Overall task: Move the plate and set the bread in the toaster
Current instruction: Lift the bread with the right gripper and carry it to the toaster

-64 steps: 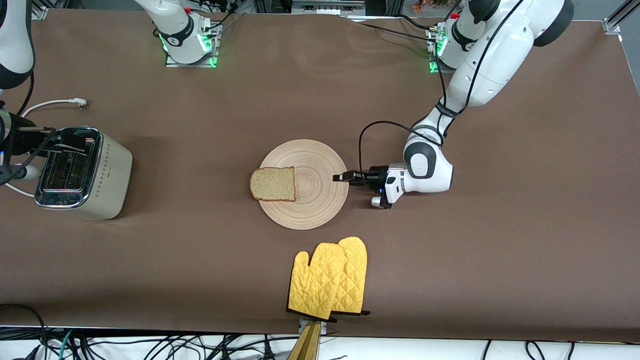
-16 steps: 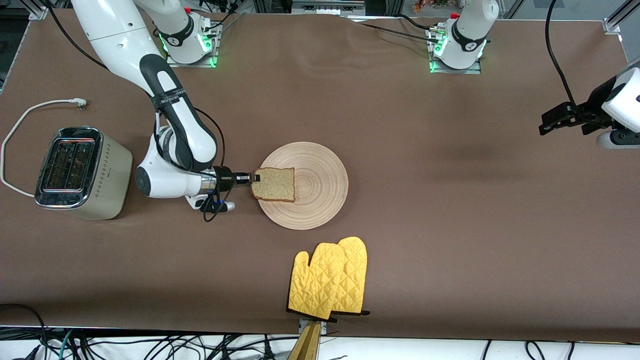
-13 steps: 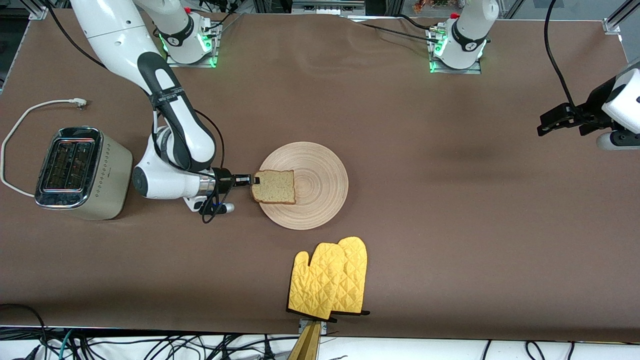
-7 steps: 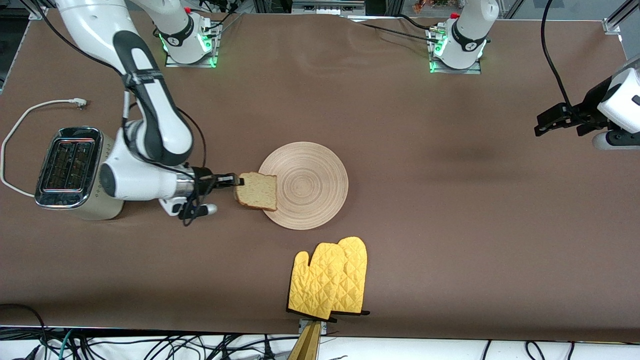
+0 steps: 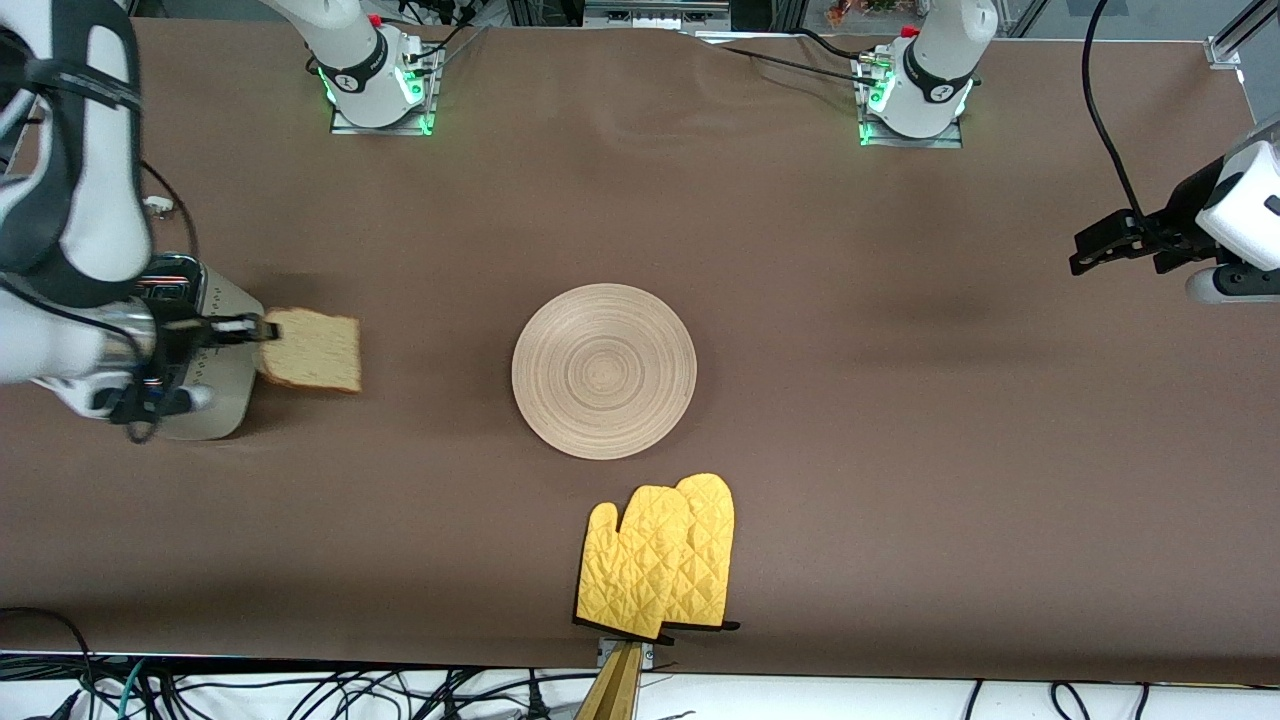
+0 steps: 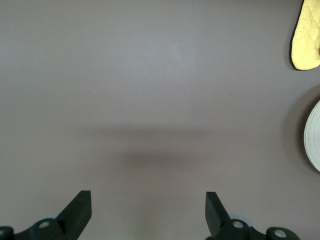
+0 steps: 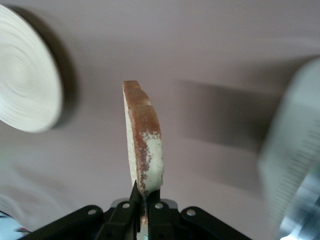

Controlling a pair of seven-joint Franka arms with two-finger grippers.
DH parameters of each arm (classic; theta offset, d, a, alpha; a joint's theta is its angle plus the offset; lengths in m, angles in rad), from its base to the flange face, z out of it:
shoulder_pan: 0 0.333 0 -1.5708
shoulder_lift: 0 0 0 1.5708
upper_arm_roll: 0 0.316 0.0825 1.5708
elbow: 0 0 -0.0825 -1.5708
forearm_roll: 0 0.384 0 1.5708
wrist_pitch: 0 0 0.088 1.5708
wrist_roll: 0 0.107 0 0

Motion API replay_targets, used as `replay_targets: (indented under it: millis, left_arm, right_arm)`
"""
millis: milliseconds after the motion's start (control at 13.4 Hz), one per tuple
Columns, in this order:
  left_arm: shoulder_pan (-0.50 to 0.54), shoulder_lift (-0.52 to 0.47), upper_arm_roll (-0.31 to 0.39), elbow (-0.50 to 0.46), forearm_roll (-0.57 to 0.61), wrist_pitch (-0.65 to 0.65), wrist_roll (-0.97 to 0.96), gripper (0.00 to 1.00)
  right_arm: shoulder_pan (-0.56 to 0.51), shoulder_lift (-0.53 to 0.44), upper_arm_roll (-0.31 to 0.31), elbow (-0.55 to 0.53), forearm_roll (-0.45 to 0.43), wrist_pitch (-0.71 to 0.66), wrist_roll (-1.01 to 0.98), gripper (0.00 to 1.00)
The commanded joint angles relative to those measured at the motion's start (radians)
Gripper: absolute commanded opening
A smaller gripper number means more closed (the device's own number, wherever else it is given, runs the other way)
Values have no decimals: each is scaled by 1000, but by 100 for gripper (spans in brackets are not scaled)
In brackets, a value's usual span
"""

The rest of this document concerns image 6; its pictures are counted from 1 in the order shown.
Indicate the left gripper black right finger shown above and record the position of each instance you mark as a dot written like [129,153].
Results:
[216,220]

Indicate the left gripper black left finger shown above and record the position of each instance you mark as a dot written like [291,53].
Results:
[72,220]

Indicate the round pale wooden plate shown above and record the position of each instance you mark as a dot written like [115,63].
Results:
[313,140]

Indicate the brown table cover sheet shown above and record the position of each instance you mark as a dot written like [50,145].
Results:
[100,75]

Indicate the yellow quilted oven mitt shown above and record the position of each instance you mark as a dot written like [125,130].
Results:
[306,45]

